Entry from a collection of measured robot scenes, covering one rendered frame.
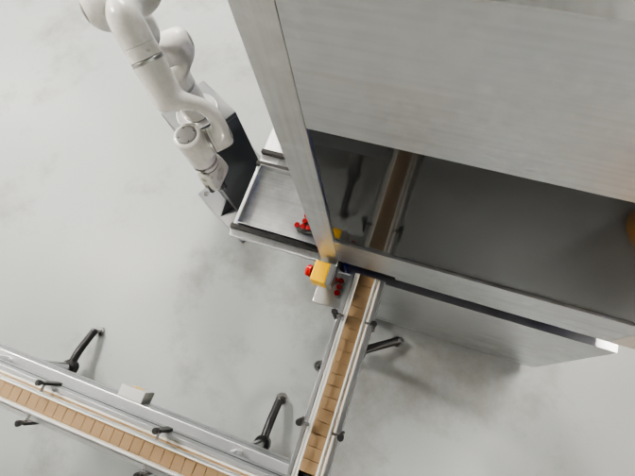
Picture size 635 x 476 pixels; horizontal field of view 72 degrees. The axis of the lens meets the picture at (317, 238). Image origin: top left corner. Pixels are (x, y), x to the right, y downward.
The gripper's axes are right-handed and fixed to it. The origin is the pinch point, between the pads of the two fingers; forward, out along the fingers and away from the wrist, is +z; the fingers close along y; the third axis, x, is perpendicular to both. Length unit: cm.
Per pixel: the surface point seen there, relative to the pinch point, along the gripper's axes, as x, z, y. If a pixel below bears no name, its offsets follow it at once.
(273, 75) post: -43, -82, -12
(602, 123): -85, -86, -12
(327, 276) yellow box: -44.4, 7.2, -18.9
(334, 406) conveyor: -58, 17, -57
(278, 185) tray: -11.3, 22.1, 14.2
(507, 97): -74, -87, -12
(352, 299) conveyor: -54, 17, -22
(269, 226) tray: -14.2, 22.1, -3.1
